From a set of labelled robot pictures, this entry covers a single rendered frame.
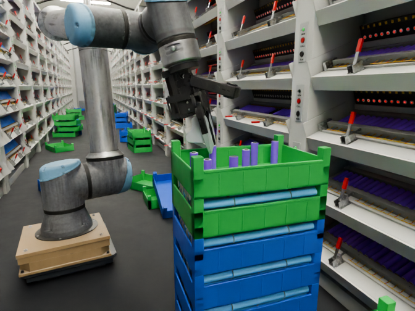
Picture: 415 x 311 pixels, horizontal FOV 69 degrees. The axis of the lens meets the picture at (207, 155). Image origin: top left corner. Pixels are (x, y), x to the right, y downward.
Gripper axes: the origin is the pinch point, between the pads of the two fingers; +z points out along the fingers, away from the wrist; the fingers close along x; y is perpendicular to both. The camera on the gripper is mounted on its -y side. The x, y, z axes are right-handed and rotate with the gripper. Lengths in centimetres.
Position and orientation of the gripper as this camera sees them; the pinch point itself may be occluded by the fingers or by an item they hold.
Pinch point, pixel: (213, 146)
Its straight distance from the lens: 72.8
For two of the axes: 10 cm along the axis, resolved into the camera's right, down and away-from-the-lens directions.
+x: -2.0, 2.2, -9.6
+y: -9.5, 2.1, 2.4
